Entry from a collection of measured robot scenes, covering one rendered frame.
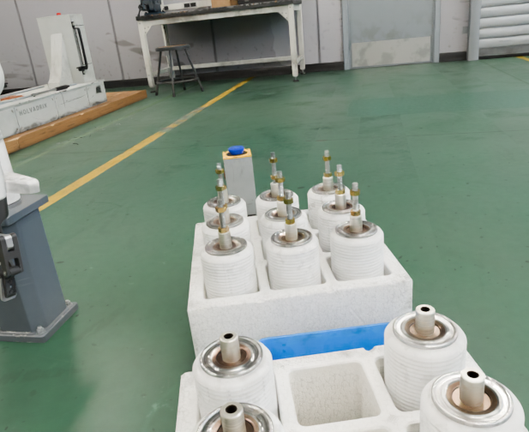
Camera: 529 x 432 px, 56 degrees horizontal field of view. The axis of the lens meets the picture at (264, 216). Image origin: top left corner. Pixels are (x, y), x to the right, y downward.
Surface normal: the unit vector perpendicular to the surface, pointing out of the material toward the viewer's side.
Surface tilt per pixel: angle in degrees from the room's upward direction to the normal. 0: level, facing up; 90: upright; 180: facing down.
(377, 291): 90
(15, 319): 90
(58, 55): 65
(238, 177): 90
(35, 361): 0
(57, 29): 90
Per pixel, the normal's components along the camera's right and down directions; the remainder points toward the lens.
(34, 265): 0.98, -0.02
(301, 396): 0.09, 0.36
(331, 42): -0.19, 0.38
